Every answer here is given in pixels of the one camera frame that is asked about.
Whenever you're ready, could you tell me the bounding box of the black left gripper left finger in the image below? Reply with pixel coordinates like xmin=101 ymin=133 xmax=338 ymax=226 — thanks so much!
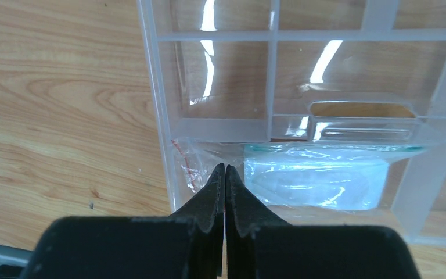
xmin=20 ymin=164 xmax=225 ymax=278

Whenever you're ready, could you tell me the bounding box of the white gauze pad packet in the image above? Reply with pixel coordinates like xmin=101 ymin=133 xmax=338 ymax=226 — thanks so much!
xmin=243 ymin=142 xmax=426 ymax=211

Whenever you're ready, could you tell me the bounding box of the clear compartment tray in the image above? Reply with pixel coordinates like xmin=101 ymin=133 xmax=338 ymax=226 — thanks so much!
xmin=138 ymin=1 xmax=446 ymax=246

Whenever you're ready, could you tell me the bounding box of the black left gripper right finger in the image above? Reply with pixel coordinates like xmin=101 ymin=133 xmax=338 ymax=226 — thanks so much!
xmin=225 ymin=166 xmax=420 ymax=278

